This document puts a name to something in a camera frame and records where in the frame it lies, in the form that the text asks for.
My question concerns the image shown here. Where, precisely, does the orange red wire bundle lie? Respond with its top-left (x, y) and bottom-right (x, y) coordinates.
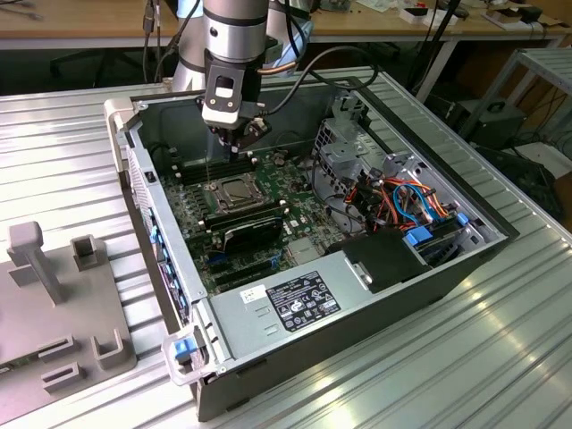
top-left (343, 172), bottom-right (461, 233)

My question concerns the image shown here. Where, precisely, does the black graphics card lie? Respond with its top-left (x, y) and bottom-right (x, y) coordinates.
top-left (222, 213), bottom-right (286, 257)

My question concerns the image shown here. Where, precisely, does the brown cardboard box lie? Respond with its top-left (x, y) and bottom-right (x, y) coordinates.
top-left (481, 6), bottom-right (531, 29)

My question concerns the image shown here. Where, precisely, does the copper coloured hose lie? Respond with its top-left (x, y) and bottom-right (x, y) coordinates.
top-left (257, 60), bottom-right (299, 76)

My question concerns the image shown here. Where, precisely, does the grey parts rack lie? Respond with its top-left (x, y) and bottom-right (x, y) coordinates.
top-left (0, 221), bottom-right (138, 394)

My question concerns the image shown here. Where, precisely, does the metal slat shelf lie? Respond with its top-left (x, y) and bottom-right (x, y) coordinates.
top-left (459, 46), bottom-right (572, 148)

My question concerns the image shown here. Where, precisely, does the green motherboard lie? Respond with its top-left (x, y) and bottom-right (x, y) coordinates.
top-left (158, 149), bottom-right (358, 299)

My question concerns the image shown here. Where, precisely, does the blue wire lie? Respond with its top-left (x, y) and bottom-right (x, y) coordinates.
top-left (391, 181), bottom-right (438, 225)

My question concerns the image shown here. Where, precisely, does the metal drive cage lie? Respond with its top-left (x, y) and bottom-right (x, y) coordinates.
top-left (312, 82), bottom-right (392, 198)

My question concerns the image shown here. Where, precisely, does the grey open PC case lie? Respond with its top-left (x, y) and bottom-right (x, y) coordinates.
top-left (103, 75), bottom-right (523, 424)

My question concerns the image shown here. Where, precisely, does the wooden desk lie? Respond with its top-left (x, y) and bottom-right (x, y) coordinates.
top-left (307, 0), bottom-right (572, 105)
top-left (0, 0), bottom-right (314, 51)

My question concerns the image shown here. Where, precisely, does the black equipment box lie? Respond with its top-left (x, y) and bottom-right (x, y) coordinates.
top-left (455, 98), bottom-right (528, 151)

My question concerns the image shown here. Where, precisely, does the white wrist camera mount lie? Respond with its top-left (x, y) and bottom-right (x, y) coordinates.
top-left (200, 62), bottom-right (248, 127)

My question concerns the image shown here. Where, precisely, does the silver chipset heatsink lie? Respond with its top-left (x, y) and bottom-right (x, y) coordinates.
top-left (288, 239), bottom-right (322, 265)

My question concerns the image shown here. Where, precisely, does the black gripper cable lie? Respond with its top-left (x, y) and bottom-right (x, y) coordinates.
top-left (261, 46), bottom-right (382, 118)

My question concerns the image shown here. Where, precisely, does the silver power supply unit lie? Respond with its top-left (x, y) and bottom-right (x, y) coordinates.
top-left (209, 250), bottom-right (375, 364)

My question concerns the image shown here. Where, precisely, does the white box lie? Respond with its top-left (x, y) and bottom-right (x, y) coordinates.
top-left (399, 6), bottom-right (459, 27)

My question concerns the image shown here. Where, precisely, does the blue case release latch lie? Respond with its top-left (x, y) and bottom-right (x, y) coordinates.
top-left (172, 339), bottom-right (194, 362)

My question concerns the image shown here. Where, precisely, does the silver square CPU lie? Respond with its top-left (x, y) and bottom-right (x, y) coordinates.
top-left (223, 180), bottom-right (259, 203)

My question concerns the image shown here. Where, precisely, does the black RAM slot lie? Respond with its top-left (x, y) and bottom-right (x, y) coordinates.
top-left (203, 199), bottom-right (277, 223)
top-left (183, 169), bottom-right (258, 186)
top-left (181, 164), bottom-right (256, 181)
top-left (204, 203), bottom-right (281, 226)
top-left (180, 160), bottom-right (254, 176)
top-left (206, 206), bottom-right (283, 230)
top-left (177, 155), bottom-right (250, 171)
top-left (207, 209), bottom-right (287, 233)

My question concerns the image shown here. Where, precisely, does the blue disk carrier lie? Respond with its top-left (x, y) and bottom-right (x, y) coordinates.
top-left (400, 224), bottom-right (464, 269)

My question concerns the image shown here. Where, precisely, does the CPU socket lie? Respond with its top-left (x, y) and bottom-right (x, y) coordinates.
top-left (207, 174), bottom-right (267, 215)

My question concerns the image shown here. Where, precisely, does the metal socket cover frame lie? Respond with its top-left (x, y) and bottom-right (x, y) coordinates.
top-left (213, 176), bottom-right (265, 214)

